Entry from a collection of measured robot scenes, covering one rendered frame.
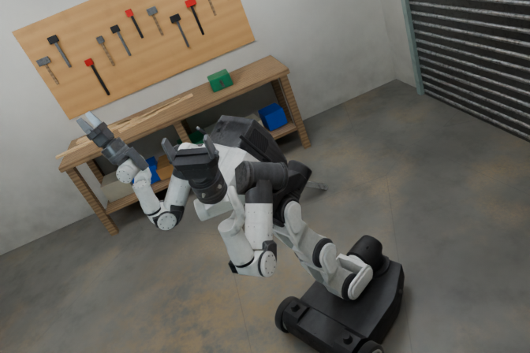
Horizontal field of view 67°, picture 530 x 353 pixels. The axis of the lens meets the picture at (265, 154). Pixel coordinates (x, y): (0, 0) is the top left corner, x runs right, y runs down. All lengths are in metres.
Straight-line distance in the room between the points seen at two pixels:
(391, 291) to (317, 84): 2.77
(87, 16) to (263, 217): 3.18
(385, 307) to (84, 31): 3.36
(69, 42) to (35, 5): 0.39
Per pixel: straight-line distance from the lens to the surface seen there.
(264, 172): 1.29
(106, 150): 1.60
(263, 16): 4.23
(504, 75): 3.43
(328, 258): 1.94
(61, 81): 4.29
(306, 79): 4.49
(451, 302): 2.48
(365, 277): 2.25
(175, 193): 1.69
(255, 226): 1.28
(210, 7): 4.11
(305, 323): 2.30
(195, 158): 1.00
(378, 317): 2.26
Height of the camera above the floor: 1.98
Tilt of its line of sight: 28 degrees down
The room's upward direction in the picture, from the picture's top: 22 degrees counter-clockwise
